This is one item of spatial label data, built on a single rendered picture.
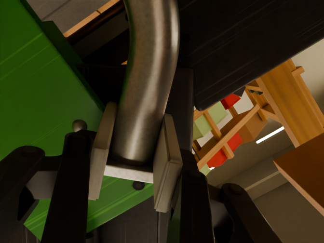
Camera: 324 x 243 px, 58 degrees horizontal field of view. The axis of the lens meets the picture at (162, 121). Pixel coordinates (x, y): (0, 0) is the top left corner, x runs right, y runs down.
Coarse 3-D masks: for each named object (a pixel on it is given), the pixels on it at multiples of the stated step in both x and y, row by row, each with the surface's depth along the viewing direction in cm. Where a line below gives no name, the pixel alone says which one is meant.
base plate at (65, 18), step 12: (36, 0) 61; (48, 0) 64; (60, 0) 67; (72, 0) 70; (84, 0) 74; (96, 0) 78; (108, 0) 83; (36, 12) 66; (48, 12) 69; (60, 12) 72; (72, 12) 76; (84, 12) 81; (60, 24) 79; (72, 24) 83
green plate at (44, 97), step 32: (0, 0) 18; (0, 32) 19; (32, 32) 19; (0, 64) 20; (32, 64) 20; (64, 64) 20; (0, 96) 20; (32, 96) 20; (64, 96) 21; (96, 96) 21; (0, 128) 21; (32, 128) 21; (64, 128) 21; (96, 128) 21; (0, 160) 22; (128, 192) 24; (32, 224) 24; (96, 224) 25
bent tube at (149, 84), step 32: (128, 0) 16; (160, 0) 16; (160, 32) 16; (128, 64) 17; (160, 64) 17; (128, 96) 17; (160, 96) 17; (128, 128) 18; (160, 128) 19; (128, 160) 18
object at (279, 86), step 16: (256, 80) 100; (272, 80) 93; (288, 80) 92; (272, 96) 94; (288, 96) 93; (304, 96) 93; (288, 112) 94; (304, 112) 93; (288, 128) 96; (304, 128) 94; (320, 128) 94
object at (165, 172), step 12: (168, 120) 19; (168, 132) 17; (156, 144) 19; (168, 144) 15; (156, 156) 18; (168, 156) 14; (180, 156) 15; (156, 168) 17; (168, 168) 14; (180, 168) 14; (156, 180) 16; (168, 180) 14; (156, 192) 15; (168, 192) 14; (156, 204) 15; (168, 204) 15
